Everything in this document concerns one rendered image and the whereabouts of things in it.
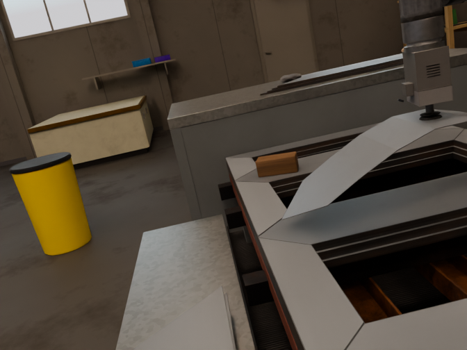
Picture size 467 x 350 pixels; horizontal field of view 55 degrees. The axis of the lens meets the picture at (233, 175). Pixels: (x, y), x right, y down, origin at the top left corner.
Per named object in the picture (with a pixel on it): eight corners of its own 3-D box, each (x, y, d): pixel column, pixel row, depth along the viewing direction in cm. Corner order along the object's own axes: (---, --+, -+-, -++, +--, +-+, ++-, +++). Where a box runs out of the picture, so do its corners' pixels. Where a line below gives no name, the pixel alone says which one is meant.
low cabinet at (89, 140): (156, 132, 869) (146, 94, 849) (152, 152, 679) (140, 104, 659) (71, 152, 855) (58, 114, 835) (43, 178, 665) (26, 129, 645)
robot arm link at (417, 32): (406, 22, 83) (395, 24, 90) (409, 48, 84) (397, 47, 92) (449, 13, 81) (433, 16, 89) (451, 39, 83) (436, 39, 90)
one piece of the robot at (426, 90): (384, 36, 92) (393, 114, 96) (396, 36, 83) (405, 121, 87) (433, 26, 90) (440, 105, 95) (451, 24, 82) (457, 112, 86)
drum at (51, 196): (101, 228, 389) (77, 148, 369) (88, 250, 344) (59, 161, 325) (51, 239, 389) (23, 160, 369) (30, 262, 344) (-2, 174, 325)
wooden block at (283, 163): (258, 178, 134) (255, 162, 133) (260, 171, 140) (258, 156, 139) (297, 172, 131) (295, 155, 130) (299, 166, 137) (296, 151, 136)
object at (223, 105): (169, 130, 167) (167, 119, 166) (173, 111, 224) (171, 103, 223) (497, 57, 173) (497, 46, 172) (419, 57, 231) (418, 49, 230)
